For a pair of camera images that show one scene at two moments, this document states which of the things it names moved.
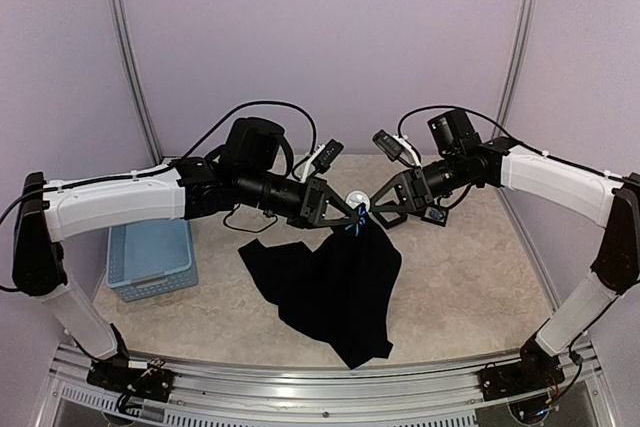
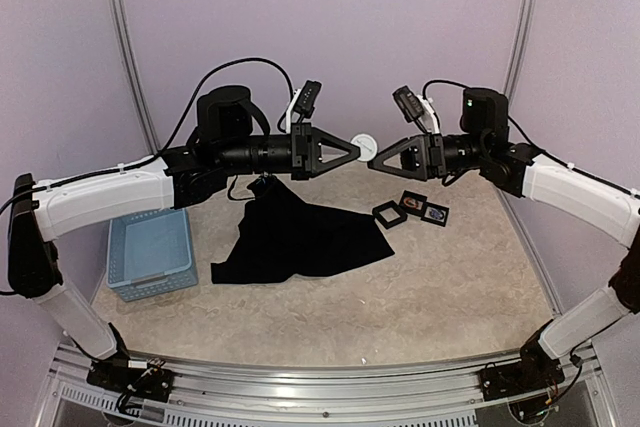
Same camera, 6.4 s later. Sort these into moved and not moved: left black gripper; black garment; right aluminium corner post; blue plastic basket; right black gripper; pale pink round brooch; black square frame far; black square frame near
Moved: pale pink round brooch; black garment; left black gripper; right black gripper
Not moved: black square frame near; black square frame far; right aluminium corner post; blue plastic basket
